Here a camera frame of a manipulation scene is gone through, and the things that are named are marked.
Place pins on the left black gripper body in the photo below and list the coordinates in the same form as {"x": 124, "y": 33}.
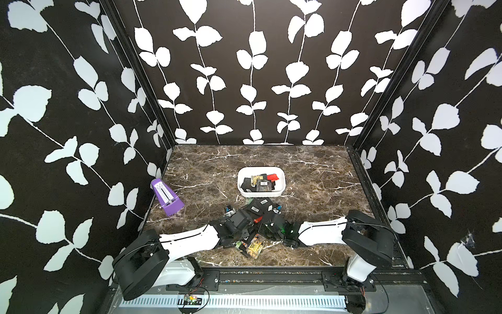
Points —
{"x": 239, "y": 236}

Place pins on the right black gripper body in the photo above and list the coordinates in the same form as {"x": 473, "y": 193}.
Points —
{"x": 264, "y": 231}

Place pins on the yellow patterned tea bag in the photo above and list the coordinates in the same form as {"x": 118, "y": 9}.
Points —
{"x": 255, "y": 248}

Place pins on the black tea bag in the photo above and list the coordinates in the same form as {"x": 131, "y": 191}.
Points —
{"x": 260, "y": 206}
{"x": 265, "y": 186}
{"x": 250, "y": 183}

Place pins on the large red tea bag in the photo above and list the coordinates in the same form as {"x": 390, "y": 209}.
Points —
{"x": 272, "y": 177}

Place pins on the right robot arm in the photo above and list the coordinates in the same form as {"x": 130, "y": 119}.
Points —
{"x": 371, "y": 241}

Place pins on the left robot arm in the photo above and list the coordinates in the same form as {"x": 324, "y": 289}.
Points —
{"x": 154, "y": 259}

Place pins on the black tea bag top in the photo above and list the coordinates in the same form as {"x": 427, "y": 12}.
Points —
{"x": 260, "y": 206}

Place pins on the white storage box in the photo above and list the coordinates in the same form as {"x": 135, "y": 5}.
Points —
{"x": 280, "y": 185}

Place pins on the purple metronome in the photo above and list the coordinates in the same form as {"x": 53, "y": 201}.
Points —
{"x": 168, "y": 200}

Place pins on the white perforated strip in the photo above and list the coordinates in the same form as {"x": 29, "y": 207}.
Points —
{"x": 249, "y": 302}

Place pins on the small circuit board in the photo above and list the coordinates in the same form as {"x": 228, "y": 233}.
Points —
{"x": 191, "y": 300}

